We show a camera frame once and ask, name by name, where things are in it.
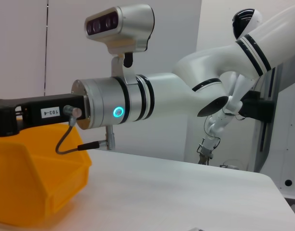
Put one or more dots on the white robot torso column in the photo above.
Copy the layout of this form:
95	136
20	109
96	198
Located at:
282	132

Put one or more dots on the yellow plastic bin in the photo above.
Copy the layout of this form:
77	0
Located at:
29	180

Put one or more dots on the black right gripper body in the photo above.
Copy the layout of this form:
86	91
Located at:
29	111

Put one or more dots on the black white robot head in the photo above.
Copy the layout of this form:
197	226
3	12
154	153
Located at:
248	21

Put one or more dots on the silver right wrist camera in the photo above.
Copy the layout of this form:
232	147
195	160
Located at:
128	24

